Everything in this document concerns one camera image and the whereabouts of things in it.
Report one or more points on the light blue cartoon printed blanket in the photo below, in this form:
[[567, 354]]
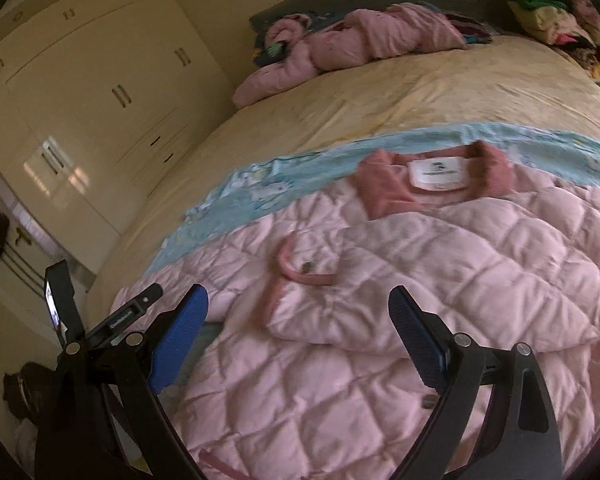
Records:
[[230, 200]]

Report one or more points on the cream wardrobe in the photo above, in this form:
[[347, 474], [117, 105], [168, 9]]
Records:
[[90, 110]]

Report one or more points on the striped colourful cloth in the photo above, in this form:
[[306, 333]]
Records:
[[472, 30]]

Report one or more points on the brown bag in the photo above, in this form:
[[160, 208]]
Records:
[[27, 390]]

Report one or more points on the dusty pink padded jacket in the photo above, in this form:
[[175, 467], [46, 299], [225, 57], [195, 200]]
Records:
[[330, 45]]

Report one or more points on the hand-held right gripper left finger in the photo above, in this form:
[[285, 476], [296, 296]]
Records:
[[177, 342]]

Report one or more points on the dark pillow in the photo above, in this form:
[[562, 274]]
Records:
[[262, 27]]

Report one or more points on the small teal object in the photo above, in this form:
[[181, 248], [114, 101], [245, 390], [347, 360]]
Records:
[[276, 49]]

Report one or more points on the light pink quilted jacket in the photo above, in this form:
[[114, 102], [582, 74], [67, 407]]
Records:
[[405, 260]]

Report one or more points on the bed with beige sheet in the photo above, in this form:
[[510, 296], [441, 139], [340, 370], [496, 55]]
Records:
[[380, 90]]

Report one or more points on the pile of mixed clothes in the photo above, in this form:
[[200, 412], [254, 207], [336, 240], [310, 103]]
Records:
[[560, 10]]

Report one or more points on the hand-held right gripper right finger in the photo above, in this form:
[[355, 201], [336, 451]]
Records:
[[420, 340]]

